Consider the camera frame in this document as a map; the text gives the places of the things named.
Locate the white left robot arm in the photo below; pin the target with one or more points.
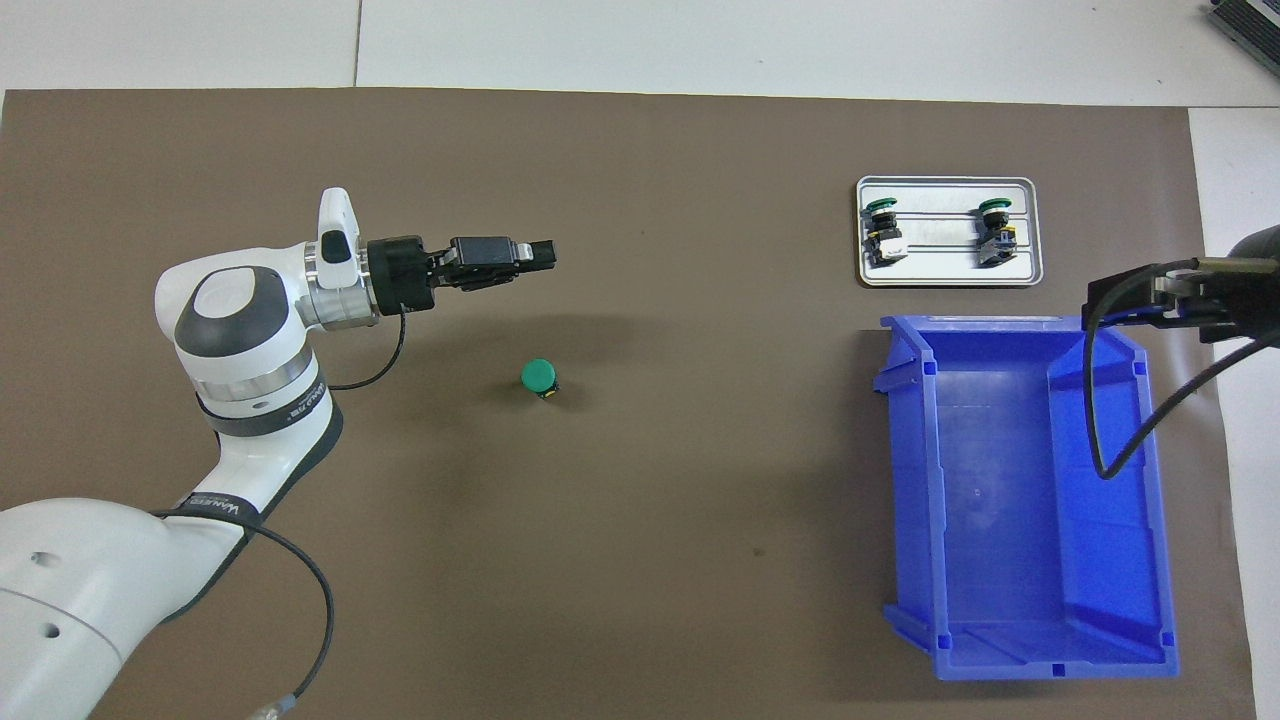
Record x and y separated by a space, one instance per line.
240 340

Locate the grey ribbed device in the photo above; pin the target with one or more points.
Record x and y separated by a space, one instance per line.
1250 20

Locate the grey metal tray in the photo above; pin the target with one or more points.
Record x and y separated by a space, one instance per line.
940 272

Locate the brown table mat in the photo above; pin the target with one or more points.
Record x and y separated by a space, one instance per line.
650 500

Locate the green push button switch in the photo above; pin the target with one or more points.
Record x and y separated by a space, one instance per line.
995 242
880 240
538 374

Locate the blue plastic storage bin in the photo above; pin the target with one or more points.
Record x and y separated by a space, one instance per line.
1000 500

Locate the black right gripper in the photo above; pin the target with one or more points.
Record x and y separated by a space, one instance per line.
1245 295

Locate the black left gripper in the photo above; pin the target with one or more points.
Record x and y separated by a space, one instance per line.
400 275

